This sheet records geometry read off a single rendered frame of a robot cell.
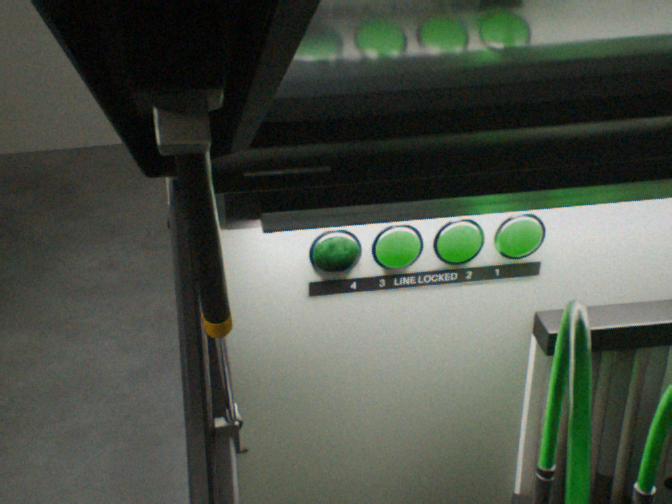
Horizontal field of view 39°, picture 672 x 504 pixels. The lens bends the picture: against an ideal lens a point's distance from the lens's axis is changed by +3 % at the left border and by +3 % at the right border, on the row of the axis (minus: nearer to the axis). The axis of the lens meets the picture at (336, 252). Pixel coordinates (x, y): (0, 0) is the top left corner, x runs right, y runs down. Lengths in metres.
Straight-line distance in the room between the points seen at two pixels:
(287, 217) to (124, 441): 2.04
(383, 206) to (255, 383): 0.24
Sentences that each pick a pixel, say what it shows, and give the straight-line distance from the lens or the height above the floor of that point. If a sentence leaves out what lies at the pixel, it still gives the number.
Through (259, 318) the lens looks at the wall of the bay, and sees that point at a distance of 0.90.
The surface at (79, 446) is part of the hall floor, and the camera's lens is 2.83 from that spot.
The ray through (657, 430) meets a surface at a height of 1.24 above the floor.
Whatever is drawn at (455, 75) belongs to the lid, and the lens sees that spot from 0.54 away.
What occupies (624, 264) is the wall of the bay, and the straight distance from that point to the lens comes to 0.98.
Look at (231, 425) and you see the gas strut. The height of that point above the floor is 1.32.
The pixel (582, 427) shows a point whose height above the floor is 1.42.
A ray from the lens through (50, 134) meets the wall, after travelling 4.64.
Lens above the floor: 1.82
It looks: 30 degrees down
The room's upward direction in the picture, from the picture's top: straight up
